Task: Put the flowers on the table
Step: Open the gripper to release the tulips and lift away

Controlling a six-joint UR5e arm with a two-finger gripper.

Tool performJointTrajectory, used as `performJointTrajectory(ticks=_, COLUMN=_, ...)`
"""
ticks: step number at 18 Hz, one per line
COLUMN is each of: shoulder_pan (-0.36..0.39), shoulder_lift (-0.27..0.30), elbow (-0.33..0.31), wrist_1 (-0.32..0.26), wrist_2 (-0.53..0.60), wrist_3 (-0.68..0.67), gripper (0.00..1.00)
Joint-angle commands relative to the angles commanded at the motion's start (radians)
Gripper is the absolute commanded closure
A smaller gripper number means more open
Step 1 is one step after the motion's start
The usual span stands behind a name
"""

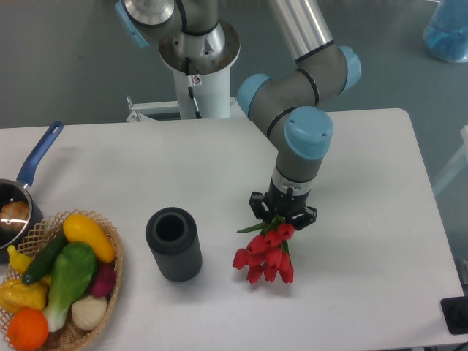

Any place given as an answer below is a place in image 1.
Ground woven wicker basket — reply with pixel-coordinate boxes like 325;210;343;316
1;210;124;350

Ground dark green cucumber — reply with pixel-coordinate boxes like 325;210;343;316
22;231;69;285

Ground brown bread roll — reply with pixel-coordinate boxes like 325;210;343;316
1;201;29;233

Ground red tulip bouquet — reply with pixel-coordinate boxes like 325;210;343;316
232;216;296;284

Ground blue translucent container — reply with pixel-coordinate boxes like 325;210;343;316
423;0;467;63

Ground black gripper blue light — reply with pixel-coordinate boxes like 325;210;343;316
249;184;317;230

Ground yellow gourd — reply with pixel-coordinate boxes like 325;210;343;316
1;279;48;314

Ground green bok choy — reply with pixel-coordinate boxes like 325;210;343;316
43;242;97;333

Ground yellow squash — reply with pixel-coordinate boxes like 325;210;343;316
63;214;116;263

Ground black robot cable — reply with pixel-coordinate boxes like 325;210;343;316
184;57;203;120

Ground dark grey ribbed vase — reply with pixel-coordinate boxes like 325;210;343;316
146;207;203;282

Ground blue handled saucepan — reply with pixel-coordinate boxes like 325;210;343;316
1;121;64;264

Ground white garlic bulb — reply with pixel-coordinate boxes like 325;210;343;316
71;295;107;331

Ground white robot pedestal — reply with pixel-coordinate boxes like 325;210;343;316
127;19;241;121

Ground white metal frame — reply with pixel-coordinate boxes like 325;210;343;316
432;125;467;197

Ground black device at edge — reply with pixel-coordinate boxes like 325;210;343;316
440;296;467;335

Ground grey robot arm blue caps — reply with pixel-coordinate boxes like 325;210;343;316
115;1;361;230

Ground orange fruit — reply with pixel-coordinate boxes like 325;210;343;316
7;308;49;350

